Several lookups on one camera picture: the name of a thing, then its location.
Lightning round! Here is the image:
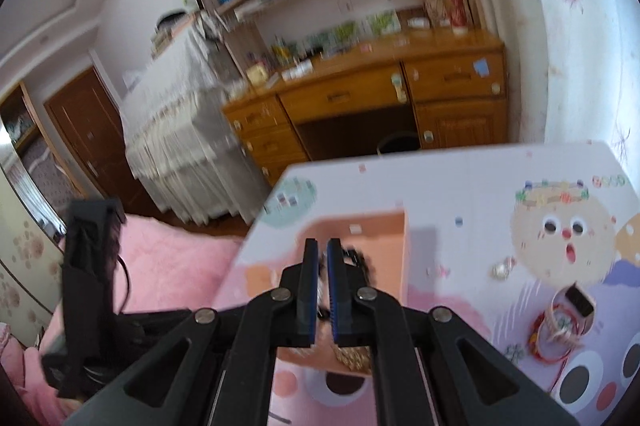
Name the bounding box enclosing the red and white canister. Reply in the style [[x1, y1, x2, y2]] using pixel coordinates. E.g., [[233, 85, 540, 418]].
[[439, 0, 469, 30]]

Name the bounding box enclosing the white lace cloth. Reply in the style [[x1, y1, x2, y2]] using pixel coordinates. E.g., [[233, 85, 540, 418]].
[[119, 22, 262, 227]]

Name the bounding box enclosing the pink fluffy blanket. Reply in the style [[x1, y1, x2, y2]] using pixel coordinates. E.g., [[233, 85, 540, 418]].
[[0, 213, 247, 426]]

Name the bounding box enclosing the red string bracelet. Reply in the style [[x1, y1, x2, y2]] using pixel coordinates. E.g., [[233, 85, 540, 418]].
[[529, 310, 577, 363]]

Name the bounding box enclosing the black cable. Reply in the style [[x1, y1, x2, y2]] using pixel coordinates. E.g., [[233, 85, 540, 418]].
[[115, 253, 133, 314]]

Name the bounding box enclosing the small black box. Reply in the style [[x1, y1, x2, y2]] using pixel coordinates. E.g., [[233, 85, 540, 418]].
[[567, 287, 596, 317]]

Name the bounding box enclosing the brown wooden door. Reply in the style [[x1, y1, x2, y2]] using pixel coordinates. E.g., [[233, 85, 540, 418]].
[[43, 66, 153, 217]]

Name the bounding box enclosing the gold chain bracelet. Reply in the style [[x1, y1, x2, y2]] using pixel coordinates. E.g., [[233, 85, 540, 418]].
[[332, 342, 374, 377]]

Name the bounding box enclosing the orange cardboard box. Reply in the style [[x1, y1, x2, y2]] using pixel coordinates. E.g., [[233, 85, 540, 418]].
[[272, 210, 412, 368]]

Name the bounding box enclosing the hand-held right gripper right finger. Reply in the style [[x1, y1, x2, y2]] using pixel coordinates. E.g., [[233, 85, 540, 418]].
[[326, 237, 581, 426]]

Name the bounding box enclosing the wooden desk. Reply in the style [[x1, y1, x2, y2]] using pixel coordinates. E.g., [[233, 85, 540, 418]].
[[221, 28, 509, 187]]

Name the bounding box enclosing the flower print wardrobe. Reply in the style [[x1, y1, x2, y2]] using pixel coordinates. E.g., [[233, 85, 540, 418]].
[[0, 80, 87, 347]]

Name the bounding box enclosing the small silver trinket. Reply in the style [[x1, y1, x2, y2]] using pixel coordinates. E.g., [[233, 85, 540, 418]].
[[492, 257, 517, 283]]

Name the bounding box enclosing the black bead bracelet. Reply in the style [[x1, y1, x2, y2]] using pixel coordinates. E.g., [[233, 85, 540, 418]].
[[319, 247, 377, 323]]

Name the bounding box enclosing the black trash bin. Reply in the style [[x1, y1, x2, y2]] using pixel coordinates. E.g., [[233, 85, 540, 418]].
[[376, 132, 421, 155]]

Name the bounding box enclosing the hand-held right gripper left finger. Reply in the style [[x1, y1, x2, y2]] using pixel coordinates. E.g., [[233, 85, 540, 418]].
[[62, 237, 321, 426]]

